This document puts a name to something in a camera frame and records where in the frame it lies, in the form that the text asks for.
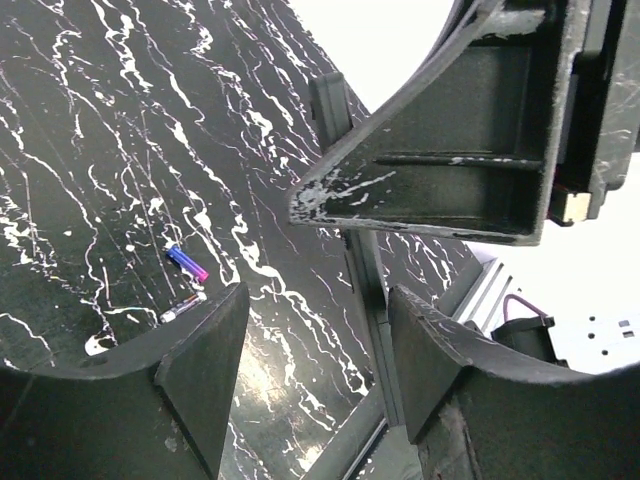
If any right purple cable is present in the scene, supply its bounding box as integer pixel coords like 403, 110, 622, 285
502, 293, 551, 321

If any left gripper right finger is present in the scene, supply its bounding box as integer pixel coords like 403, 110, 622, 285
388, 285, 639, 479

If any black remote control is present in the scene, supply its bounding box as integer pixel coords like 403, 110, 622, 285
309, 72, 404, 427

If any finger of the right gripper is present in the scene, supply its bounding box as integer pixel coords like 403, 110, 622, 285
289, 1, 575, 246

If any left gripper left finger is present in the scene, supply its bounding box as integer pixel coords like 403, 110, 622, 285
1, 283, 250, 479

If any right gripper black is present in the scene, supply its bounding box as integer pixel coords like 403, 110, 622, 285
548, 1, 639, 226

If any black silver battery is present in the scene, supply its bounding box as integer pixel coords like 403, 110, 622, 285
160, 292, 207, 323

